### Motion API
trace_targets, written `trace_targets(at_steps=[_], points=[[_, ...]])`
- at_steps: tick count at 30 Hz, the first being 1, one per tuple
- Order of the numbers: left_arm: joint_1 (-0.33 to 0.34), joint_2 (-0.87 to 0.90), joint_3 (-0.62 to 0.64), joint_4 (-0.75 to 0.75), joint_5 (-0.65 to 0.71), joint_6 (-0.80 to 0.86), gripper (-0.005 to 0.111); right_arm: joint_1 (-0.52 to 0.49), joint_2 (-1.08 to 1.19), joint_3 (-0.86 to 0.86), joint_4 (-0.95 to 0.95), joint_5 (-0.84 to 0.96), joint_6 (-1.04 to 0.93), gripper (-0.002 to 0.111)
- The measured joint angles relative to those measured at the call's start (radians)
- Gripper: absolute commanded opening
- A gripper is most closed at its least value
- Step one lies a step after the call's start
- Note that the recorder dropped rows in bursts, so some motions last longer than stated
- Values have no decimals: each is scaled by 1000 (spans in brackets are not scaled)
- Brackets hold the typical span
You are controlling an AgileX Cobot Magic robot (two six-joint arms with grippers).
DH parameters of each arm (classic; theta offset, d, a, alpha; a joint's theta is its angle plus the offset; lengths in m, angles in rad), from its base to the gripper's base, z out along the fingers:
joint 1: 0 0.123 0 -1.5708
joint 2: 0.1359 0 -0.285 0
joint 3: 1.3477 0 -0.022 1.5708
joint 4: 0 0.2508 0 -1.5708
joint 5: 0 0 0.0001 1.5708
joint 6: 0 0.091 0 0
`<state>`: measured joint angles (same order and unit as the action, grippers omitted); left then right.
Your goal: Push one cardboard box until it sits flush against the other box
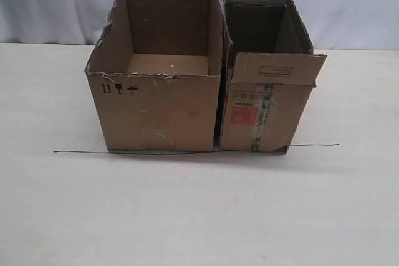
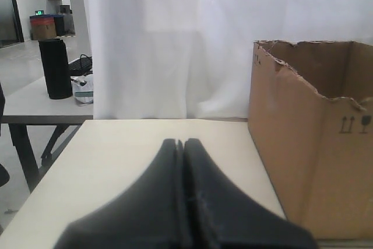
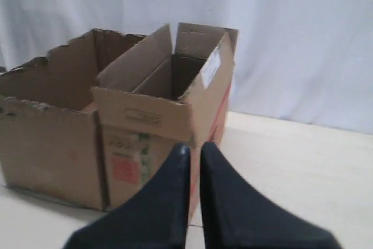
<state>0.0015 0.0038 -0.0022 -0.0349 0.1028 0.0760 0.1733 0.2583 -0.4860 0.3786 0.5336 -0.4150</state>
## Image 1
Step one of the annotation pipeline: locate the narrow cardboard box red print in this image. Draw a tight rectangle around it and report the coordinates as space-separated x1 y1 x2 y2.
219 0 326 154

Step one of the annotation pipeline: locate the large open cardboard box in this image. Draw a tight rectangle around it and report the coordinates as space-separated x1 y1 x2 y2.
85 0 223 151

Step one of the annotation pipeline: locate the thin black line on table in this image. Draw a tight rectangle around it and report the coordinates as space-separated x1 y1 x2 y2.
53 143 340 156

